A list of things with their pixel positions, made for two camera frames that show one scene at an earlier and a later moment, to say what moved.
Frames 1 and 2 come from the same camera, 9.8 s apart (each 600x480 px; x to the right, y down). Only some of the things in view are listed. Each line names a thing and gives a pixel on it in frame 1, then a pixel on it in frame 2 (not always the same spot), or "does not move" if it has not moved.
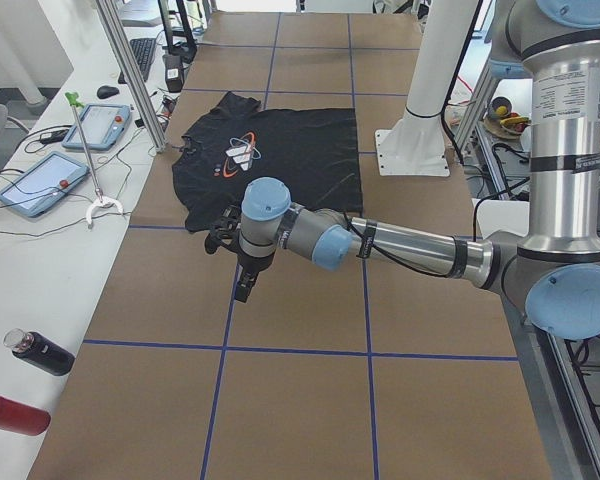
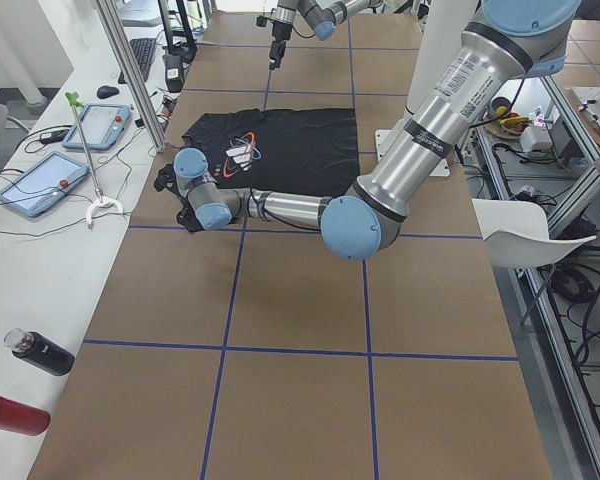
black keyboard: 144,49 does not move
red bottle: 8,414 does not move
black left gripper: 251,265 to 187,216
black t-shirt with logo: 312,152 does not move
